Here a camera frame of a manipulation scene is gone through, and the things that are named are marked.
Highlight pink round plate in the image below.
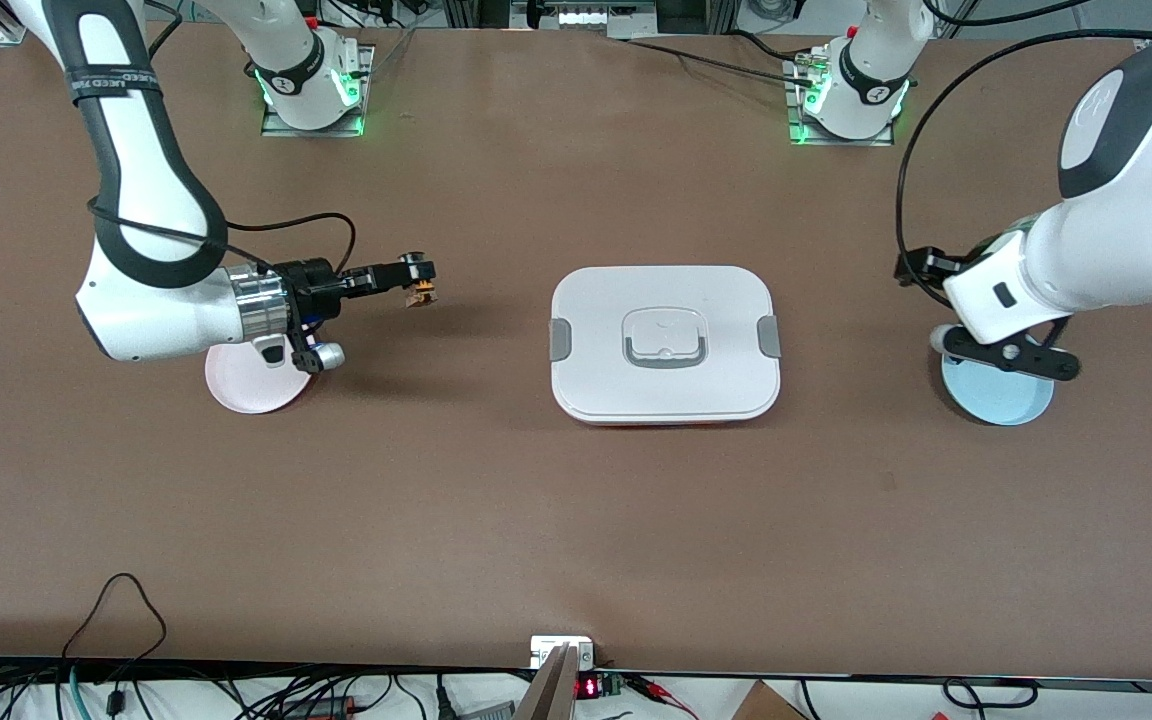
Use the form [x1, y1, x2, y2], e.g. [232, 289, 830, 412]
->
[205, 340, 315, 415]

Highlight light blue round plate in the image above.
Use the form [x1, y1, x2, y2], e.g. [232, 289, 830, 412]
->
[941, 345, 1055, 427]

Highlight white lidded storage box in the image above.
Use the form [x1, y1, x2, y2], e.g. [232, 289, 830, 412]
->
[549, 265, 782, 427]

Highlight white socket box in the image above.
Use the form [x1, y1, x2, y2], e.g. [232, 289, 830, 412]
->
[530, 635, 597, 671]

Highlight black power adapter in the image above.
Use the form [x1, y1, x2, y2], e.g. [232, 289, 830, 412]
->
[276, 695, 357, 720]

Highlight aluminium profile bar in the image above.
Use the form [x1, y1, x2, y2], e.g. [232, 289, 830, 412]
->
[514, 643, 582, 720]

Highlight brown cardboard piece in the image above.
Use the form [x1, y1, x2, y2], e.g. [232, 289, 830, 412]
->
[731, 680, 807, 720]

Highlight red clip leads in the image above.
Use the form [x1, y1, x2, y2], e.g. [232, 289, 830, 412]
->
[626, 675, 697, 719]

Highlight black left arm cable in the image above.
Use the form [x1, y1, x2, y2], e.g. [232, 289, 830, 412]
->
[895, 30, 1152, 301]

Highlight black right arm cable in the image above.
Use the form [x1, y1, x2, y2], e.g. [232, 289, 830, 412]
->
[86, 198, 358, 279]

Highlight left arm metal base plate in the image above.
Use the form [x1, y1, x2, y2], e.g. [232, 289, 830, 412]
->
[786, 55, 897, 148]

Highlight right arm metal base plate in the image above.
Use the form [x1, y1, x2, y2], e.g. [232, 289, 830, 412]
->
[261, 45, 377, 138]

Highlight black cable to arm base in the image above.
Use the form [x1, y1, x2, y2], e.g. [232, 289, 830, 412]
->
[626, 30, 817, 86]

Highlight thin black looped cable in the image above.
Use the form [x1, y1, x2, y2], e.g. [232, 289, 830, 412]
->
[61, 572, 169, 666]

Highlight black coiled cable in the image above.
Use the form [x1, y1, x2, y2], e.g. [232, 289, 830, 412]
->
[941, 678, 1040, 709]

